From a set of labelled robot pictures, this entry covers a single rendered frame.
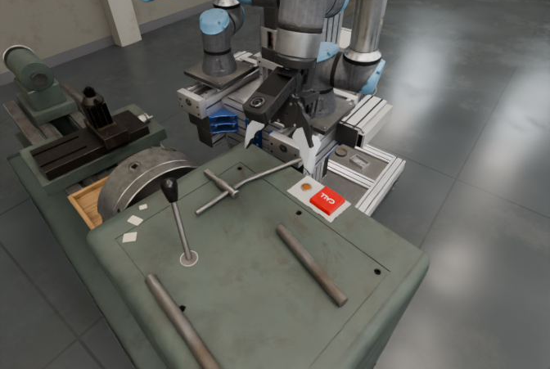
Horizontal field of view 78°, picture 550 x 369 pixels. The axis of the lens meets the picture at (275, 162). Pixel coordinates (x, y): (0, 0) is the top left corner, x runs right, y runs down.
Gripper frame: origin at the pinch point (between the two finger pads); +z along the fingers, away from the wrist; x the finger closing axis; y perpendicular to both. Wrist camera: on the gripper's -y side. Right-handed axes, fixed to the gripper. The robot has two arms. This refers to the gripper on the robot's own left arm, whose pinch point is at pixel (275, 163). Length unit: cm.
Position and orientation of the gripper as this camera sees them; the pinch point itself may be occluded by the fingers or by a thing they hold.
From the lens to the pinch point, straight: 66.0
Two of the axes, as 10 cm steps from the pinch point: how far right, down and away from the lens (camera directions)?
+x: -8.4, -3.4, 4.2
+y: 5.3, -3.4, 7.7
